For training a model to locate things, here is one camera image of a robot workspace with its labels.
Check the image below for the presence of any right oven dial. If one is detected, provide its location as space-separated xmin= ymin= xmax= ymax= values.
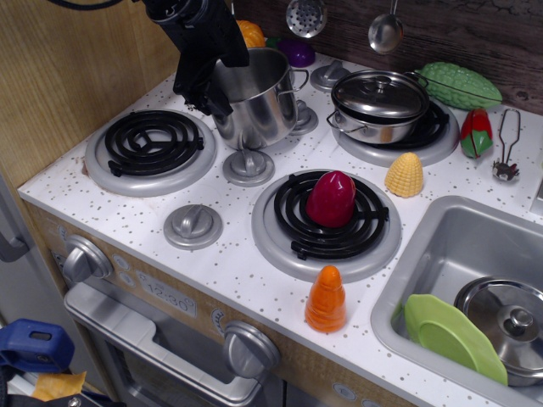
xmin=222 ymin=321 xmax=281 ymax=379

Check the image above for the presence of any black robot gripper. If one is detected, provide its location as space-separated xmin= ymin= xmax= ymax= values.
xmin=143 ymin=0 xmax=249 ymax=117

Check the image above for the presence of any front black coil burner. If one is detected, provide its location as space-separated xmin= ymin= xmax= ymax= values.
xmin=273 ymin=170 xmax=389 ymax=260

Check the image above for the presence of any silver sink basin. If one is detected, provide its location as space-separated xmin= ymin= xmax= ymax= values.
xmin=371 ymin=196 xmax=542 ymax=406

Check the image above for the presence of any oven clock display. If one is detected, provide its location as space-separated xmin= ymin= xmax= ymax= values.
xmin=136 ymin=270 xmax=198 ymax=318

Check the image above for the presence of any grey stovetop knob front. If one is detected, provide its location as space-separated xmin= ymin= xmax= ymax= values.
xmin=163 ymin=204 xmax=223 ymax=250

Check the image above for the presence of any grey stovetop knob rear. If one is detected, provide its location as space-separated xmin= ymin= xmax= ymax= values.
xmin=310 ymin=59 xmax=350 ymax=92

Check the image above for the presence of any small wire whisk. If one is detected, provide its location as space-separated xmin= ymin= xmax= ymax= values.
xmin=492 ymin=108 xmax=521 ymax=181

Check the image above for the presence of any left oven dial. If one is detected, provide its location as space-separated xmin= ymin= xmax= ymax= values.
xmin=63 ymin=235 xmax=114 ymax=283

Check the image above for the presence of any grey stovetop knob behind pot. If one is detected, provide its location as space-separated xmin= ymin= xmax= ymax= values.
xmin=290 ymin=100 xmax=318 ymax=136

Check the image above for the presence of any hanging steel ladle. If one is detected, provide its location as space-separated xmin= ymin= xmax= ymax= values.
xmin=368 ymin=0 xmax=404 ymax=55

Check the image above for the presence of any oven dial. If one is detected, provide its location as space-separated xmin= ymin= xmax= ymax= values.
xmin=63 ymin=235 xmax=114 ymax=283
xmin=222 ymin=321 xmax=281 ymax=379

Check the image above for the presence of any rear right coil burner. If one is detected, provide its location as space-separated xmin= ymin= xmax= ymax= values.
xmin=374 ymin=98 xmax=449 ymax=151

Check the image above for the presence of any green toy bitter gourd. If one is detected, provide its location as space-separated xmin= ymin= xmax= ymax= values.
xmin=415 ymin=62 xmax=502 ymax=110

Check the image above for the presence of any purple toy eggplant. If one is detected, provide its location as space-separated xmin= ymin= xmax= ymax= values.
xmin=266 ymin=37 xmax=316 ymax=68

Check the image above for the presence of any yellow toy corn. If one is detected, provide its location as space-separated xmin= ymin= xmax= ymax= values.
xmin=384 ymin=153 xmax=423 ymax=198

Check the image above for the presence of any grey stovetop knob middle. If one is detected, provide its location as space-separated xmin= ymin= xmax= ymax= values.
xmin=222 ymin=149 xmax=275 ymax=187

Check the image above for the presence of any dark red toy pepper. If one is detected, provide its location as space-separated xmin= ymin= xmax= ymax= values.
xmin=305 ymin=170 xmax=356 ymax=228

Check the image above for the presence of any orange toy carrot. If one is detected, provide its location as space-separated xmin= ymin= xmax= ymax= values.
xmin=305 ymin=265 xmax=346 ymax=333

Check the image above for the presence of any blue clamp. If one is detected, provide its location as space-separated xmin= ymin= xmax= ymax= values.
xmin=1 ymin=319 xmax=76 ymax=373

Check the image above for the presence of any steel pot in sink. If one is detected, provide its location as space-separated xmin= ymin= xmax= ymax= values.
xmin=455 ymin=277 xmax=542 ymax=387

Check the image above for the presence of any steel pan with lid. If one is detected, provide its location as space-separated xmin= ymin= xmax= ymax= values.
xmin=327 ymin=70 xmax=429 ymax=145

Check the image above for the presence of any green plastic plate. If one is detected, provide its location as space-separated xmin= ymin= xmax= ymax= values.
xmin=403 ymin=294 xmax=508 ymax=386

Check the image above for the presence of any grey oven door handle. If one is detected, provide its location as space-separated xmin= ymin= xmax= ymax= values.
xmin=64 ymin=283 xmax=266 ymax=406

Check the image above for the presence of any red green toy chili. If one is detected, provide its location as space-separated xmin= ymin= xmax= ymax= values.
xmin=460 ymin=109 xmax=493 ymax=159

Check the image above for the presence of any yellow cloth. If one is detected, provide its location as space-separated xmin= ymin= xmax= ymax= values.
xmin=31 ymin=371 xmax=87 ymax=402

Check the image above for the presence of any hanging steel skimmer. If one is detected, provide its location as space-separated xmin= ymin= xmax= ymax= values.
xmin=286 ymin=0 xmax=327 ymax=38

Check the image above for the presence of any left black coil burner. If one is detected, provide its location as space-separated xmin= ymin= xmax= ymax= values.
xmin=104 ymin=110 xmax=204 ymax=177

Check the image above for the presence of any black coil burner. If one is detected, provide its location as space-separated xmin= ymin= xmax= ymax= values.
xmin=273 ymin=170 xmax=389 ymax=260
xmin=104 ymin=110 xmax=204 ymax=177

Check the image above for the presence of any tall steel pot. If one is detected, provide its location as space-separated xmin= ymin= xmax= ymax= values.
xmin=212 ymin=47 xmax=310 ymax=150

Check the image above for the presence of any orange toy pumpkin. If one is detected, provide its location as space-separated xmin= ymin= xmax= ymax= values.
xmin=237 ymin=20 xmax=266 ymax=48

